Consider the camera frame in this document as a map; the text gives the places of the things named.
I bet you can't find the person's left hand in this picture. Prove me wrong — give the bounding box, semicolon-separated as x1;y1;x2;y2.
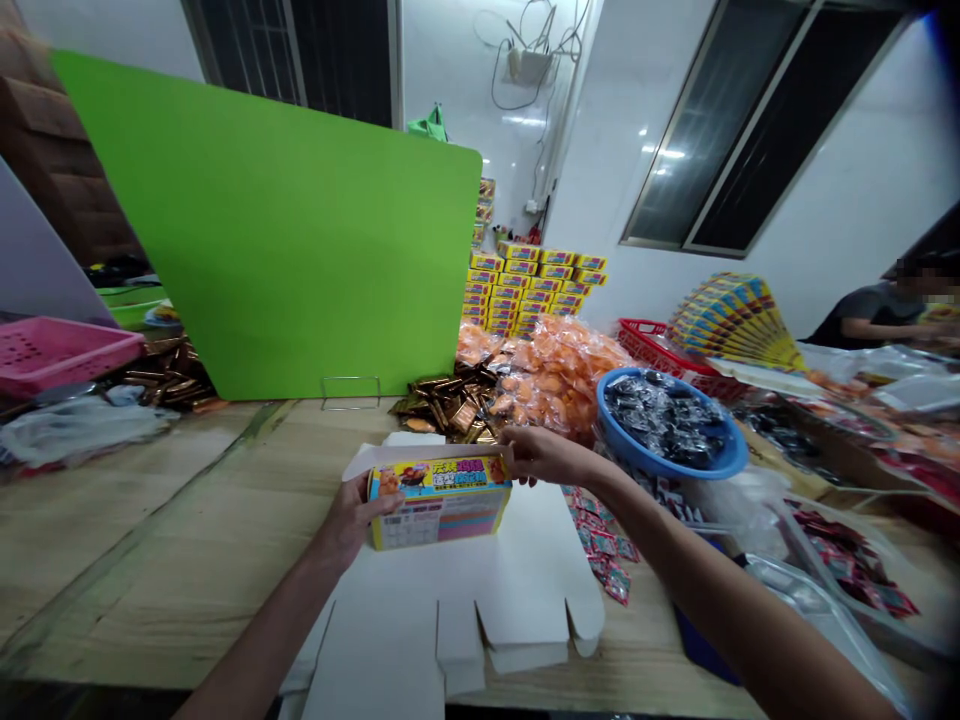
317;467;406;571

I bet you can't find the person's right hand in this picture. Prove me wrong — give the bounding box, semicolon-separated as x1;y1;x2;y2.
499;425;606;490

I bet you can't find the yellow printed carton box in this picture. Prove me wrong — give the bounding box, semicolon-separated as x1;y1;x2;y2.
343;433;516;553

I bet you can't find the pile of brown gold packets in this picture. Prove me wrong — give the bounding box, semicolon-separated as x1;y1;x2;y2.
387;358;505;445

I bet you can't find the pile of orange snack packets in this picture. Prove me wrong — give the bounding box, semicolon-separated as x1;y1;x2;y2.
457;313;639;444

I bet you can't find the pile of red snack packets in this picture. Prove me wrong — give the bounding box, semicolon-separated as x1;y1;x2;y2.
562;483;643;607

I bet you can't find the pile of black snack packets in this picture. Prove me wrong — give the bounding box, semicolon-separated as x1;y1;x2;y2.
604;371;729;470

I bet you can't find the stack of flat white cartons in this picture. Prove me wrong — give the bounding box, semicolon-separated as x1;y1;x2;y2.
278;479;607;720

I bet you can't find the stack of yellow cartons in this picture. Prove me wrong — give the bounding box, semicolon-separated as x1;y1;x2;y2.
461;239;610;339

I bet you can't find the red plastic basket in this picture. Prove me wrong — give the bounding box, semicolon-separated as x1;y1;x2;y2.
616;317;750;403

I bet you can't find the blue plastic basin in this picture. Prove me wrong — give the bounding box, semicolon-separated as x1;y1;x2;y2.
596;365;750;481

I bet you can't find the fan of flat yellow cartons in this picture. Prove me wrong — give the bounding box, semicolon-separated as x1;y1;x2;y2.
667;272;811;375

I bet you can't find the green divider board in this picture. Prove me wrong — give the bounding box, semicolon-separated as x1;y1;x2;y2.
49;49;484;403

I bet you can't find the green bag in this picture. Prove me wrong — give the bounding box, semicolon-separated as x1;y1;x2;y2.
406;103;454;145

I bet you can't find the clear plastic tray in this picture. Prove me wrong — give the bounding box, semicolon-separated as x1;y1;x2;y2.
742;553;913;720

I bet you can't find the pile of dark red packets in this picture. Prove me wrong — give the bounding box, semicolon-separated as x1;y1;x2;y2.
787;506;922;620

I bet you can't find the green plastic basin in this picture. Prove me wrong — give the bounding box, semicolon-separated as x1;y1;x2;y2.
97;284;170;330

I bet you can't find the clear plastic bag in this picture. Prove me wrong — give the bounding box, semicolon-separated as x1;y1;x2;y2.
0;386;181;474

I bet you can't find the window with bars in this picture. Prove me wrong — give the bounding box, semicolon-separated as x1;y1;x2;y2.
183;0;403;130

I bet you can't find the pink plastic basket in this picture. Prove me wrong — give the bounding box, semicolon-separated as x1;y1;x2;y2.
0;315;147;400

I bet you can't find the wire board stand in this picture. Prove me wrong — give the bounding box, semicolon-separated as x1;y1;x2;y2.
320;373;382;411

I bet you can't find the white router with cables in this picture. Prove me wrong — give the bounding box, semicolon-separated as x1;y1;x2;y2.
491;0;594;112

